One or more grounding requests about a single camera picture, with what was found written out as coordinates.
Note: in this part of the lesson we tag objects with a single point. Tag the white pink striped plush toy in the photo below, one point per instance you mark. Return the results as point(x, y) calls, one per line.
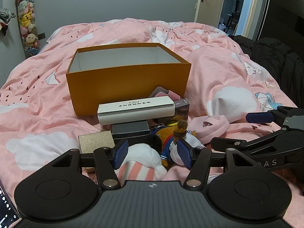
point(140, 163)

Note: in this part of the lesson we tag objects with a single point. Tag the beige door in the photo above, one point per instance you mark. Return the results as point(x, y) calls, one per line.
point(203, 0)

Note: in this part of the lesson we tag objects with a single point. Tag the dark wardrobe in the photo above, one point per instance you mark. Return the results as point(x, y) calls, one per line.
point(282, 7)

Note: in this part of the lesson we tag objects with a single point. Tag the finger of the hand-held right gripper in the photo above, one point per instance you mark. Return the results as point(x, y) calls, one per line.
point(237, 143)
point(260, 117)

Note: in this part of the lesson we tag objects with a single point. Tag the pink card case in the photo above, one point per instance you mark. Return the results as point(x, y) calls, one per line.
point(163, 92)

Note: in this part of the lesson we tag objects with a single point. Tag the long white box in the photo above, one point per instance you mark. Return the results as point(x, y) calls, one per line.
point(135, 111)

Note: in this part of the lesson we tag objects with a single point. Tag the black jacket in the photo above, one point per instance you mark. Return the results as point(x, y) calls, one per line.
point(275, 59)

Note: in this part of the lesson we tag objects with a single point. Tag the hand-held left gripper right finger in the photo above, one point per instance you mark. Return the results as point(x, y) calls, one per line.
point(184, 153)

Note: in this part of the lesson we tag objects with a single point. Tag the brown sailor plush toy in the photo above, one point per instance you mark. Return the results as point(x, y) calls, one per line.
point(171, 137)

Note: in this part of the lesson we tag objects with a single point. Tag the orange cardboard box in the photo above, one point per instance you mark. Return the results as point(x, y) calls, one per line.
point(128, 83)

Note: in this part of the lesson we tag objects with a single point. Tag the pink printed duvet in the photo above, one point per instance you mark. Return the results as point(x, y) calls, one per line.
point(218, 76)

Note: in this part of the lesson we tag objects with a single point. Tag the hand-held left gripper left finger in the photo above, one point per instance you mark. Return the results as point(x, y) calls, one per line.
point(121, 153)

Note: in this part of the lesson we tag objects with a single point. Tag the black box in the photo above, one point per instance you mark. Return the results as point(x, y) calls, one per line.
point(130, 128)

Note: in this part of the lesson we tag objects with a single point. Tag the small gold box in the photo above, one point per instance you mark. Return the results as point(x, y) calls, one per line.
point(96, 143)

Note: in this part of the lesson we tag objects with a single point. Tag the pink cloth pouch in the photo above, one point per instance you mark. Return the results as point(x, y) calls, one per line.
point(212, 128)

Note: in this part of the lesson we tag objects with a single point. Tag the dark chair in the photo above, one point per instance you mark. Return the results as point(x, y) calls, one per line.
point(233, 21)

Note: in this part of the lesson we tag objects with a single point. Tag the grey striped hanging cloth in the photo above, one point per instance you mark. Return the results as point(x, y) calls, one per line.
point(6, 19)

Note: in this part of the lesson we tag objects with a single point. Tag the hanging column of plush toys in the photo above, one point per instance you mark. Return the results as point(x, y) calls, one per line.
point(26, 19)

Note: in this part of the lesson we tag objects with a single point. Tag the dark printed box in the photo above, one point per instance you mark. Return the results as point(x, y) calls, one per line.
point(181, 110)

